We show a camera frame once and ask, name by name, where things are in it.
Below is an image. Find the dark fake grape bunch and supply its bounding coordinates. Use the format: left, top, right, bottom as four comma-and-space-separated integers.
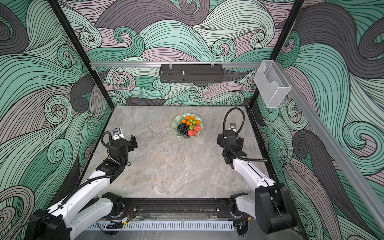
177, 123, 189, 136

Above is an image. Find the light green wavy fruit bowl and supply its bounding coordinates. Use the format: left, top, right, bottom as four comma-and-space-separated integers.
171, 113, 204, 139

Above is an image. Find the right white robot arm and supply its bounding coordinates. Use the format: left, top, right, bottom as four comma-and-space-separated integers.
217, 131, 298, 234

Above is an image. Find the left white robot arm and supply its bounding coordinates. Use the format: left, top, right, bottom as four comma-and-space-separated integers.
24, 132, 138, 240

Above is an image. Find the black perforated metal tray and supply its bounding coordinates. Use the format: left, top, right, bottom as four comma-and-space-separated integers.
159, 65, 224, 85

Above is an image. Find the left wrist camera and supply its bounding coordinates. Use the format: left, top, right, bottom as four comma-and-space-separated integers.
113, 128, 124, 140

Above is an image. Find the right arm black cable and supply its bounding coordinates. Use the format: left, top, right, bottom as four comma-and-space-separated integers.
222, 107, 268, 163

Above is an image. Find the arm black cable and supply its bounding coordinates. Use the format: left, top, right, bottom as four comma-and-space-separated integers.
59, 131, 124, 206
222, 107, 268, 163

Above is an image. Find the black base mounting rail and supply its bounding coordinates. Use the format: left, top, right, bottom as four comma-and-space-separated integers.
86, 197, 296, 220

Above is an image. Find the clear plastic wall bin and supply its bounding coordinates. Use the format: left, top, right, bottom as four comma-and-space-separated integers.
254, 60, 292, 109

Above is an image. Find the aluminium rail back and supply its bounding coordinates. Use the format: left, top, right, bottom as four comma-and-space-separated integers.
90, 61, 261, 69

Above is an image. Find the aluminium rail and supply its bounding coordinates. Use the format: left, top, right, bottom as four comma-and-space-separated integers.
90, 61, 261, 69
276, 63, 384, 230

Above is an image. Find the white slotted cable duct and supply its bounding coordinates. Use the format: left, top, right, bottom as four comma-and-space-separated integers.
86, 220, 235, 232

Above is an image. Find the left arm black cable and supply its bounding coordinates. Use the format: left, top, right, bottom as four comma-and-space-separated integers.
59, 131, 124, 206

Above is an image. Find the aluminium rail right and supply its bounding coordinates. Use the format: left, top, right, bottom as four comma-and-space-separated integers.
276, 63, 384, 230

